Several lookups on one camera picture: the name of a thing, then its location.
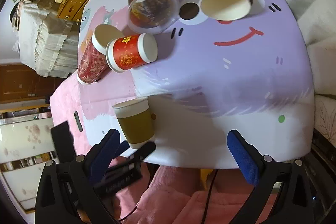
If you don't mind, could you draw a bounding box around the brown sleeved paper cup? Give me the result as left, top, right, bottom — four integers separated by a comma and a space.
112, 97, 155, 149

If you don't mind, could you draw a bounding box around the tall red patterned cup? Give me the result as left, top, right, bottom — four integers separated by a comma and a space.
77, 24, 123, 85

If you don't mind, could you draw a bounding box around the small red paper cup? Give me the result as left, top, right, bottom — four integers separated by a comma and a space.
106, 33, 158, 73

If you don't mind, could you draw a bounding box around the dark brown clear-lid cup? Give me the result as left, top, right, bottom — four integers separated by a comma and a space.
127, 0, 179, 34

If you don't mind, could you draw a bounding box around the pink plush blanket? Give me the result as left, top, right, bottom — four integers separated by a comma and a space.
104, 163, 253, 223

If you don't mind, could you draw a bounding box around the dark green phone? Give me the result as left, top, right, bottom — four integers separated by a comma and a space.
74, 111, 83, 132

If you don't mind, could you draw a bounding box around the white lace cloth cover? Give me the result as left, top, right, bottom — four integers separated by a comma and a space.
13, 2, 79, 79

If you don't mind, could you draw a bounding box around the cartoon printed tablecloth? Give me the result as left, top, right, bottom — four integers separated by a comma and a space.
51, 0, 314, 169

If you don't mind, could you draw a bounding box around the white patterned curtain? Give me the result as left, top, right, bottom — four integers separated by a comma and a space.
286, 0, 335, 144

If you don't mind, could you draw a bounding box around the black cable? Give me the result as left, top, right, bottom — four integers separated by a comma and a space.
118, 168, 220, 224

